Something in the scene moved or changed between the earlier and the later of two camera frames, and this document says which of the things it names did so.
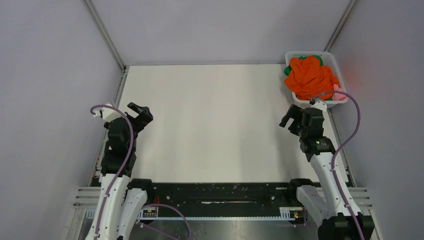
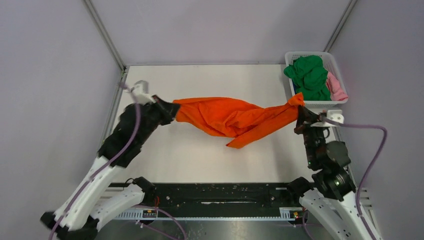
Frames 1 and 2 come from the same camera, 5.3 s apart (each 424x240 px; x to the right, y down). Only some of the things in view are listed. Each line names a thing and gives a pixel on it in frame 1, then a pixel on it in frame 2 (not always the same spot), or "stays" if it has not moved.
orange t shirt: (309, 79) -> (239, 121)
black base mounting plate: (220, 198) stays
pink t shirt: (338, 96) stays
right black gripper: (293, 112) stays
